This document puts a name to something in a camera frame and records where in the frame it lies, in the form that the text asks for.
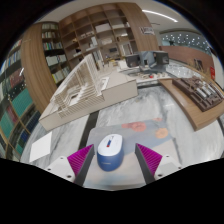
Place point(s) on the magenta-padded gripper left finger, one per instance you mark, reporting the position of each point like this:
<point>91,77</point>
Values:
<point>79,159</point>

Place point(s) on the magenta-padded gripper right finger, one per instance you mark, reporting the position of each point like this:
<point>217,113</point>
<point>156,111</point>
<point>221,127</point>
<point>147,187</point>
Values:
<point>150,159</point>

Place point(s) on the blue and white computer mouse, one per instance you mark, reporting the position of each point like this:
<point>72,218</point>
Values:
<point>110,153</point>

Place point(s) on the grey floral print mouse pad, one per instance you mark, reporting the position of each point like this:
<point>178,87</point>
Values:
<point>146,141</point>

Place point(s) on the white paper sheet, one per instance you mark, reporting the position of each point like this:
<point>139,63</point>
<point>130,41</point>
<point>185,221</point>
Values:
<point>40,147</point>

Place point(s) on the light wooden side table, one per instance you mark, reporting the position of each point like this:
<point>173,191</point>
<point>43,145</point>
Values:
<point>196,116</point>

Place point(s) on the white slatted architectural model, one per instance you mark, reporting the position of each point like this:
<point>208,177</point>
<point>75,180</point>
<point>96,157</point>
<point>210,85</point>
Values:
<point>115,90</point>

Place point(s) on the dark brown architectural model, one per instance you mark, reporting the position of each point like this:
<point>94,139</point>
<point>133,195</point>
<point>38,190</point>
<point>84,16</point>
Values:
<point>200,91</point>

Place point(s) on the dark bookshelf with colourful books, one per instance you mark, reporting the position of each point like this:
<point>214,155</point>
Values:
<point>15,100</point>

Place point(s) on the group of ceiling spotlights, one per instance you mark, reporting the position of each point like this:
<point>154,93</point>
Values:
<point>183,39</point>

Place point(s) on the wooden shelf unit with books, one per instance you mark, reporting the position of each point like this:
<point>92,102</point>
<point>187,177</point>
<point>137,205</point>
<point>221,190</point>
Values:
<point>96,33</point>

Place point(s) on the hanging white sign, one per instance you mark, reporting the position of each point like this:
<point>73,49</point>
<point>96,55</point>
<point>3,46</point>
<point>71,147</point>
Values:
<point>147,30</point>

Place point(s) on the long ceiling light strip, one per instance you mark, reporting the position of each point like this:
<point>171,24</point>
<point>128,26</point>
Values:
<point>160,15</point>

